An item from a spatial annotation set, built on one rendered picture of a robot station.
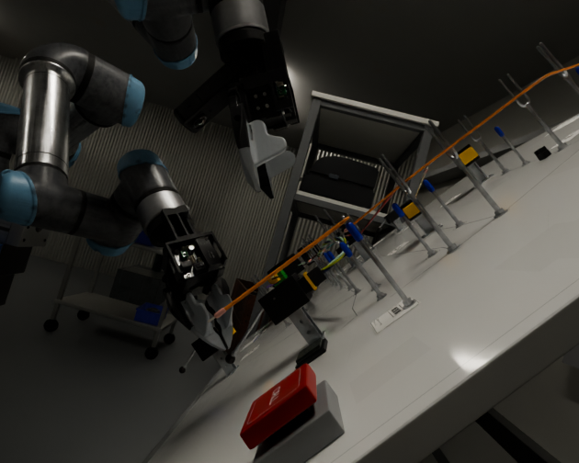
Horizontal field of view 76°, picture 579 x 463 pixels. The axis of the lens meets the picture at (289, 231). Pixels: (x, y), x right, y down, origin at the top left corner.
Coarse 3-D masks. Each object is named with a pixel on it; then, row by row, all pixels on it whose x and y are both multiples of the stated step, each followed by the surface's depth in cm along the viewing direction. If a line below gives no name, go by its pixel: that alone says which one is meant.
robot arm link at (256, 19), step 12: (228, 0) 47; (240, 0) 47; (252, 0) 48; (216, 12) 48; (228, 12) 47; (240, 12) 47; (252, 12) 48; (264, 12) 50; (216, 24) 49; (228, 24) 47; (240, 24) 47; (252, 24) 48; (264, 24) 49; (216, 36) 49
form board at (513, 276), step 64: (576, 128) 65; (448, 192) 122; (512, 192) 51; (576, 192) 32; (384, 256) 82; (448, 256) 42; (512, 256) 29; (576, 256) 22; (320, 320) 63; (448, 320) 26; (512, 320) 20; (576, 320) 18; (256, 384) 50; (384, 384) 23; (448, 384) 18; (512, 384) 18; (192, 448) 41; (256, 448) 28; (384, 448) 18
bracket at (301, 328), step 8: (296, 312) 48; (304, 312) 50; (296, 320) 48; (304, 320) 48; (312, 320) 50; (304, 328) 48; (312, 328) 48; (304, 336) 48; (312, 336) 48; (320, 336) 48
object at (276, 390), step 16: (304, 368) 25; (288, 384) 24; (304, 384) 22; (256, 400) 26; (272, 400) 23; (288, 400) 22; (304, 400) 22; (256, 416) 22; (272, 416) 22; (288, 416) 22; (304, 416) 22; (256, 432) 22; (272, 432) 22
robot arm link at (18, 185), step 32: (32, 64) 69; (64, 64) 73; (32, 96) 65; (64, 96) 70; (32, 128) 61; (64, 128) 65; (32, 160) 57; (64, 160) 61; (0, 192) 51; (32, 192) 53; (64, 192) 57; (32, 224) 55; (64, 224) 57
